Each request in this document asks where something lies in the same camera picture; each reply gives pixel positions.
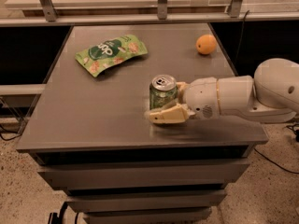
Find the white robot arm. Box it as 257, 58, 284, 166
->
145, 58, 299, 124

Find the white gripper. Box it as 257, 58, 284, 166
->
145, 77, 220, 124

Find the black hanging cable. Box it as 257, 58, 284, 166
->
234, 9, 250, 67

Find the green rice chip bag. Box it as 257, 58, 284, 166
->
75, 35, 148, 77

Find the green soda can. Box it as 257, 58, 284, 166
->
149, 75, 178, 109

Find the black cable on floor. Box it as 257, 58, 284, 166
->
253, 147, 299, 175

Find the orange fruit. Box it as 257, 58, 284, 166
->
196, 35, 217, 55

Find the black cable at left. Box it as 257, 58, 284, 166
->
0, 96, 26, 142

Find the grey drawer cabinet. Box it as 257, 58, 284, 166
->
17, 23, 267, 224

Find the metal railing frame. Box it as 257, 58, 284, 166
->
0, 0, 299, 27

